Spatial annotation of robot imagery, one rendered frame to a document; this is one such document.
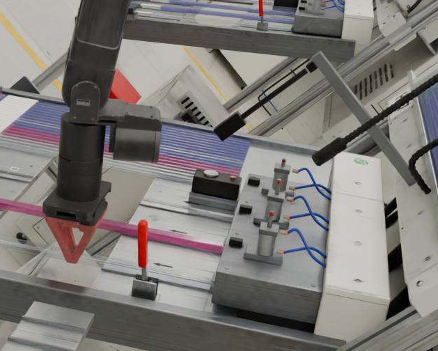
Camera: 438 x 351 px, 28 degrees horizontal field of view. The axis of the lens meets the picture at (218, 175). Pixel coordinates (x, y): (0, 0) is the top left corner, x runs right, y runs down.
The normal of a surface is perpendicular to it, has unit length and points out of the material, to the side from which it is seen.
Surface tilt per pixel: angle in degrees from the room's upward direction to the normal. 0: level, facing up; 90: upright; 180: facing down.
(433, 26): 90
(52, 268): 0
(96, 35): 75
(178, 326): 90
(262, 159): 43
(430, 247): 90
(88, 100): 84
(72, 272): 0
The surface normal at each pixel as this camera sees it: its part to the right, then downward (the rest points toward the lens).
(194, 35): -0.14, 0.36
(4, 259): 0.77, -0.55
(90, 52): 0.05, 0.48
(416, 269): -0.62, -0.76
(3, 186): 0.15, -0.91
